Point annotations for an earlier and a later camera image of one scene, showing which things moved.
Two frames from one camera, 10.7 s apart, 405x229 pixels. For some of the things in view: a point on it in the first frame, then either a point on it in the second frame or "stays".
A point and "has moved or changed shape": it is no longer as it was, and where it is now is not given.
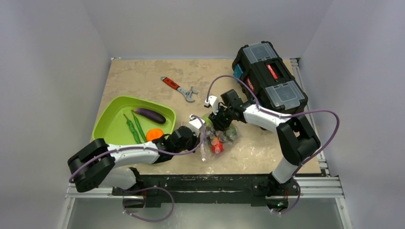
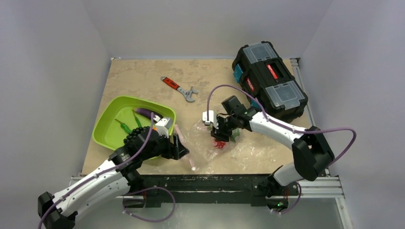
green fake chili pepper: [139, 127] stays
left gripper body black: [190, 145] to [164, 148]
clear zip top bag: [215, 140] has moved or changed shape
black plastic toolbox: [261, 66] stays
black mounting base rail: [257, 187] stays
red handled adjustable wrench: [174, 85] stays
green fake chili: [130, 124] to [124, 126]
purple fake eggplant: [153, 115] stays
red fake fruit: [217, 146] has moved or changed shape
